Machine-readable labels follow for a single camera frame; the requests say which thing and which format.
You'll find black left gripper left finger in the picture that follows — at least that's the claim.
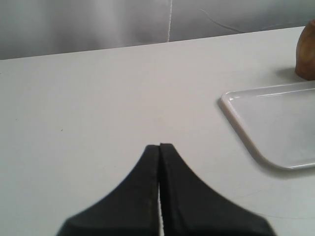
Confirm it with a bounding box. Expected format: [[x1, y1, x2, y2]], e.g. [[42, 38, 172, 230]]
[[58, 145, 160, 236]]

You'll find wooden mortar cup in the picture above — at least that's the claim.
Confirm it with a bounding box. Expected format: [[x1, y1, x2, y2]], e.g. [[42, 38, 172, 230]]
[[295, 20, 315, 81]]

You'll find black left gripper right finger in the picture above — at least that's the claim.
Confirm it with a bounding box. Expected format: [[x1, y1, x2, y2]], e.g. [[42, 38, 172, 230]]
[[159, 144, 275, 236]]

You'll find grey backdrop curtain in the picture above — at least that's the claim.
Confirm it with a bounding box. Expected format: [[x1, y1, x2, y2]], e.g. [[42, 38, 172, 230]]
[[0, 0, 315, 59]]

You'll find white plastic tray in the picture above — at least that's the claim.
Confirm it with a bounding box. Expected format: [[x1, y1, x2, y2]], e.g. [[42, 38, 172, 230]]
[[220, 81, 315, 170]]

